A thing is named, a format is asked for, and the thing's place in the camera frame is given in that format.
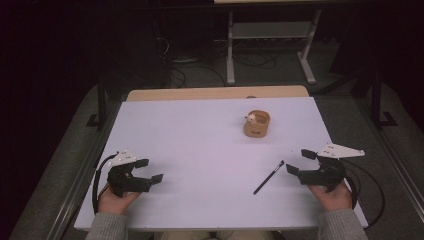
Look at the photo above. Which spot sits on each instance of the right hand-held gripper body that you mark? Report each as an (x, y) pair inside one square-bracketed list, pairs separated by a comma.
[(330, 173)]

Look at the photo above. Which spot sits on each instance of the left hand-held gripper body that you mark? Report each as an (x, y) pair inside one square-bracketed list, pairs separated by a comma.
[(118, 178)]

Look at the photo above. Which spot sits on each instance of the black pen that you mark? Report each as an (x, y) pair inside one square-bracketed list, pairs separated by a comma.
[(266, 180)]

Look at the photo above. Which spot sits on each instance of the tan wooden pen holder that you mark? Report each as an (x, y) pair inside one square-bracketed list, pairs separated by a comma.
[(256, 129)]

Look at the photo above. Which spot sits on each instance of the person's left hand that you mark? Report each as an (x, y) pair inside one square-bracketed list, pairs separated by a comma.
[(115, 202)]

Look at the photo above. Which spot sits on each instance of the person's right hand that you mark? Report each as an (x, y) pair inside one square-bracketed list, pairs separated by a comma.
[(333, 199)]

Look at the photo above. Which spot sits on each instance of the small white animal figurine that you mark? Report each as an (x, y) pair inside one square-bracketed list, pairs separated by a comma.
[(251, 118)]

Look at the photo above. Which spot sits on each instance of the black metal stand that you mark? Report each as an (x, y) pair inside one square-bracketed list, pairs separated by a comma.
[(101, 106), (377, 103)]

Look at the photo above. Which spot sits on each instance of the wooden table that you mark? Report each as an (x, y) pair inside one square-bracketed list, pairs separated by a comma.
[(216, 92)]

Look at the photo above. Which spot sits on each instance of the white metal stand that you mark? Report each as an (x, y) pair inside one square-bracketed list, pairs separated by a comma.
[(271, 30)]

